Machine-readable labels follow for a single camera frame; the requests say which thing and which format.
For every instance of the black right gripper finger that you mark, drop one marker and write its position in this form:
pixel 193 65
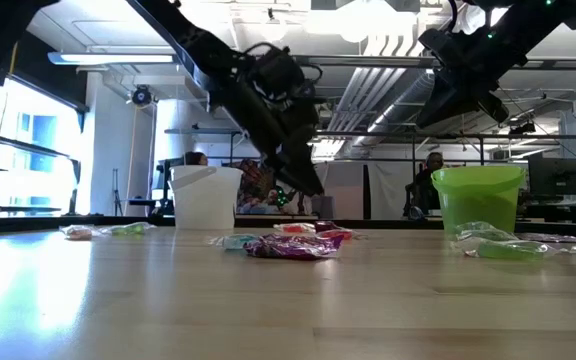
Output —
pixel 443 105

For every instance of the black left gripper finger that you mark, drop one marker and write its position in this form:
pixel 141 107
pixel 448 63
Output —
pixel 300 172

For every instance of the green candy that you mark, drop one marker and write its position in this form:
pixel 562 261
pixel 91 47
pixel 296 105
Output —
pixel 510 250
pixel 130 229
pixel 483 231

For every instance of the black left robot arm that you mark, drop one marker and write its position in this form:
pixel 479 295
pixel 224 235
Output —
pixel 193 45

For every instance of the small black desk robot arm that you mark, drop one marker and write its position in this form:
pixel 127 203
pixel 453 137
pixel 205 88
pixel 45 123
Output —
pixel 282 199

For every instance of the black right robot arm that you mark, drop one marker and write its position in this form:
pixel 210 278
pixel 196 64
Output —
pixel 533 25

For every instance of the red patterned tapestry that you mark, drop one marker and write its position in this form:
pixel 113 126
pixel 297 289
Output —
pixel 253 177

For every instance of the white cloth partition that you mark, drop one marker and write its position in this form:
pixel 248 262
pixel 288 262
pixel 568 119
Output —
pixel 348 190

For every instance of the person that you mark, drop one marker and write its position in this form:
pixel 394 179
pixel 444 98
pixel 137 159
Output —
pixel 195 158
pixel 424 190
pixel 255 202

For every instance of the black track spotlight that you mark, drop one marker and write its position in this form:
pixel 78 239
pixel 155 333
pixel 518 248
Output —
pixel 522 128

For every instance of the black overhead beam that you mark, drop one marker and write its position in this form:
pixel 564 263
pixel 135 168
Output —
pixel 368 61

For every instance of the white plastic bucket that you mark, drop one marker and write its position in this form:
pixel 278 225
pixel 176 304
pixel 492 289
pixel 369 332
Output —
pixel 205 200

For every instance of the black office chair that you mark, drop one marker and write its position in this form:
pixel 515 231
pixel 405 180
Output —
pixel 410 200

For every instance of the green plastic bucket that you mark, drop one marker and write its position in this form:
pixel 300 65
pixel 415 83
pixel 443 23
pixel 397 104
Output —
pixel 478 200

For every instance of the black computer monitor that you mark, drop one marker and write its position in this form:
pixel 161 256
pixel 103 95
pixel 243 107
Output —
pixel 555 176

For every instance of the ceiling light strip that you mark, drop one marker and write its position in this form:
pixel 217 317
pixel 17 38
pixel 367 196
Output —
pixel 118 58

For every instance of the black tripod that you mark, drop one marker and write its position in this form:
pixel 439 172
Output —
pixel 116 205

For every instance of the black shelf rack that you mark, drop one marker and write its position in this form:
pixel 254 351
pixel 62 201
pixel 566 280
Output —
pixel 33 149

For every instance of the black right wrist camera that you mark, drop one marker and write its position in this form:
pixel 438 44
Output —
pixel 438 46

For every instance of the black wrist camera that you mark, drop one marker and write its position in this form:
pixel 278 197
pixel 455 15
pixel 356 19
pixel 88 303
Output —
pixel 280 72
pixel 438 46

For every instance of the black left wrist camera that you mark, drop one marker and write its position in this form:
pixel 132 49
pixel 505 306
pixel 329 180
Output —
pixel 280 72

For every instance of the black metal rack frame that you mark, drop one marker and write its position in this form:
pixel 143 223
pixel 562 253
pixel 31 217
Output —
pixel 393 133

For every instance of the black round ceiling camera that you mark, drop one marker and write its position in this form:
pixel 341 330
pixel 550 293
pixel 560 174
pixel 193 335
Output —
pixel 141 96

